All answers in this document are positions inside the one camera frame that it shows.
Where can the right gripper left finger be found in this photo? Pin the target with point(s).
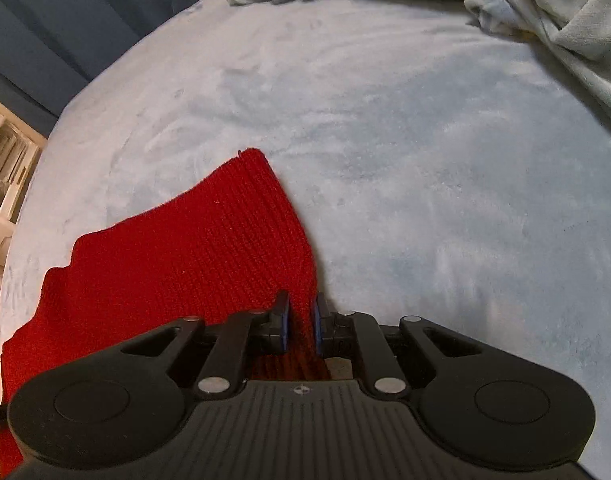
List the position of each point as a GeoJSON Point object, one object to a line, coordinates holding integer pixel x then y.
{"type": "Point", "coordinates": [237, 343]}

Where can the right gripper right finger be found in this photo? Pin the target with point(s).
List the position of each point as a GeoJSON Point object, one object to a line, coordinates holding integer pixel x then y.
{"type": "Point", "coordinates": [358, 337]}

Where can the red knit sweater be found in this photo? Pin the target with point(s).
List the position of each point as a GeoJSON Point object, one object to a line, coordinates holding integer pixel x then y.
{"type": "Point", "coordinates": [229, 244]}

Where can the light blue bed sheet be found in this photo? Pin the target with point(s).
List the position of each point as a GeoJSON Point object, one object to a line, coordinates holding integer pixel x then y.
{"type": "Point", "coordinates": [438, 170]}

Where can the white shelf unit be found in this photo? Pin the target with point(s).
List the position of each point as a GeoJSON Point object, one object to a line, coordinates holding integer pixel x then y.
{"type": "Point", "coordinates": [20, 150]}

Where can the dark blue curtain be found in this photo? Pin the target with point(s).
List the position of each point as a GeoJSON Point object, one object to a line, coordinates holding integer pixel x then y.
{"type": "Point", "coordinates": [52, 49]}

